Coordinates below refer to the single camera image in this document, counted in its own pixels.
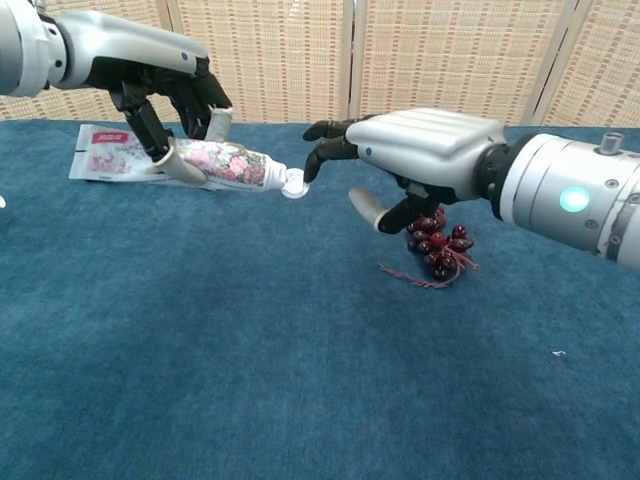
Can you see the dark red grape bunch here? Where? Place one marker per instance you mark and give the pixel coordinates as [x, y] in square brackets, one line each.
[440, 245]

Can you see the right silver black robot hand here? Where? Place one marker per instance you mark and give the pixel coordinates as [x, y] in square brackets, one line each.
[430, 145]

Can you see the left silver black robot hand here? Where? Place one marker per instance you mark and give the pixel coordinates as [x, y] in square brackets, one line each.
[130, 45]

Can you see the white floral toothpaste tube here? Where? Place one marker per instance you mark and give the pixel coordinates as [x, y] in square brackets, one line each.
[235, 165]

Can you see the blue felt table cover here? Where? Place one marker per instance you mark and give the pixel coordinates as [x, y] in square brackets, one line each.
[320, 390]

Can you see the woven folding screen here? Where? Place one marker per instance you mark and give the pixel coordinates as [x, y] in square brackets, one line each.
[300, 60]

